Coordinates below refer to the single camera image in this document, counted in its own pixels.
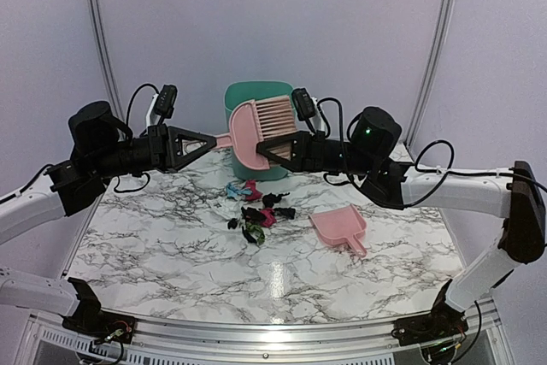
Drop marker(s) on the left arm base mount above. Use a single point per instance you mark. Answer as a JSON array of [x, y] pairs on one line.
[[90, 319]]

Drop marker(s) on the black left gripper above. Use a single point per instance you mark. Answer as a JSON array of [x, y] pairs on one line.
[[159, 141]]

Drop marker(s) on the black paper scrap centre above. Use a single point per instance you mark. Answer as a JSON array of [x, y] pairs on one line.
[[251, 214]]

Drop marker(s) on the aluminium corner post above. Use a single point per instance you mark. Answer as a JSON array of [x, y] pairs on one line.
[[440, 35], [105, 63]]

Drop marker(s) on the magenta paper scrap lower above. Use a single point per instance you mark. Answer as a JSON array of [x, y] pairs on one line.
[[268, 217]]

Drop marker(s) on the black paper scrap right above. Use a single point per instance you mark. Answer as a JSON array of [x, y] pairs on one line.
[[288, 213]]

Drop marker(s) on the aluminium front rail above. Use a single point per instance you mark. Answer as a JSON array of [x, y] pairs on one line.
[[164, 341]]

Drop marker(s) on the magenta paper scrap upper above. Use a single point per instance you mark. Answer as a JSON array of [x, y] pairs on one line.
[[255, 195]]

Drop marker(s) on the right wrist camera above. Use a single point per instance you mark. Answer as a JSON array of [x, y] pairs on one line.
[[303, 104]]

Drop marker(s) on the left aluminium corner post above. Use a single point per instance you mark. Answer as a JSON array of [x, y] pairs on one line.
[[105, 63]]

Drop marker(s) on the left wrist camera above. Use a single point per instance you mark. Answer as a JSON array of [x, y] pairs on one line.
[[165, 101]]

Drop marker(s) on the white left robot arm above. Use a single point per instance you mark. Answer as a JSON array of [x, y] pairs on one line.
[[55, 192]]

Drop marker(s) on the pink plastic dustpan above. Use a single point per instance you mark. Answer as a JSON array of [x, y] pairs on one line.
[[341, 226]]

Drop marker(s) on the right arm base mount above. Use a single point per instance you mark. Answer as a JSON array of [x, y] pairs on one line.
[[442, 321]]

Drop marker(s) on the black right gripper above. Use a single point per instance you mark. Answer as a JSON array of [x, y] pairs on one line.
[[311, 160]]

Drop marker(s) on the small black paper scrap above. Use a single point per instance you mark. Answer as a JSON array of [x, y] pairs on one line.
[[232, 224]]

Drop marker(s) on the teal plastic waste bin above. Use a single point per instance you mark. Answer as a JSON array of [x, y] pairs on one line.
[[241, 92]]

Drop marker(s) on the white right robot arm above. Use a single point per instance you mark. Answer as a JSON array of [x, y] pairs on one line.
[[511, 194]]

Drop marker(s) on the right aluminium corner post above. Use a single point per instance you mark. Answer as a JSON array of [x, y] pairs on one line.
[[440, 35]]

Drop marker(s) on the green black paper scrap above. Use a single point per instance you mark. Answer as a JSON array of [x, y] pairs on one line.
[[254, 234]]

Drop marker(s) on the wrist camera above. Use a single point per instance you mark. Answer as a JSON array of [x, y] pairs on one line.
[[303, 104], [165, 101]]

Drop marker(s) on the pink hand brush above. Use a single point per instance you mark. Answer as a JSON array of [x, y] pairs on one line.
[[253, 122]]

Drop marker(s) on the magenta paper scrap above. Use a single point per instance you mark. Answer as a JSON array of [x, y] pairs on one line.
[[268, 217], [255, 195]]

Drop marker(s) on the black paper scrap upper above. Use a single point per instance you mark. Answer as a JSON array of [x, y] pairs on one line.
[[271, 199]]

